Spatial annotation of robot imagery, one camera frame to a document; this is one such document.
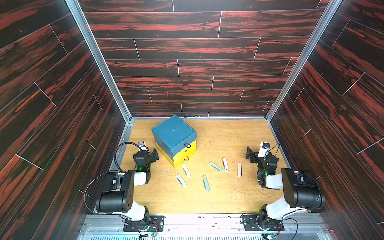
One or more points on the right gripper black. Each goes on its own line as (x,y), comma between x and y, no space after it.
(254,153)

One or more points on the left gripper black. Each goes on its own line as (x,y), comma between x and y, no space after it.
(151,156)

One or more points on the teal drawer cabinet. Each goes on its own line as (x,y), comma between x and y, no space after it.
(173,135)

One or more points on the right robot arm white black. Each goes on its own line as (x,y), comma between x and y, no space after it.
(301,192)

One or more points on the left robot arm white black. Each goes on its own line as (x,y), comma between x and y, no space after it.
(116,196)

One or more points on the yellow drawer unit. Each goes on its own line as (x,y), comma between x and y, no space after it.
(183,156)

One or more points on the white fruit knife lower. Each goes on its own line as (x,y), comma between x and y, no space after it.
(181,180)

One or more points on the white fruit knife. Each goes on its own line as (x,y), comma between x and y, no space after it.
(186,170)
(181,180)

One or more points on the white fruit knife upper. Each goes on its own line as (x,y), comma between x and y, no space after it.
(186,170)

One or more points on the green fruit knife upper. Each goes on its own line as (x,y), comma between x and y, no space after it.
(217,167)

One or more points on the green fruit knife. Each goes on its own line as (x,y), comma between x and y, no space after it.
(206,183)
(217,167)

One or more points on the green fruit knife lower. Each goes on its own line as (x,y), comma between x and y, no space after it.
(206,183)

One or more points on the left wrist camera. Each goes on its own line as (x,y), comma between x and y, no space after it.
(143,146)

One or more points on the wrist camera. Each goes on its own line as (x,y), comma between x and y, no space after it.
(264,148)
(143,146)

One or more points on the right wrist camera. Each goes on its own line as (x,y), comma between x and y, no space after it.
(264,148)

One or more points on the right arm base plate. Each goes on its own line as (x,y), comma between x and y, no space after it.
(255,223)

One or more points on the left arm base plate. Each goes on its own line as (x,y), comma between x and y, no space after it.
(151,223)

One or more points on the aluminium front rail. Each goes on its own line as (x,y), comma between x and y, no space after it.
(204,227)

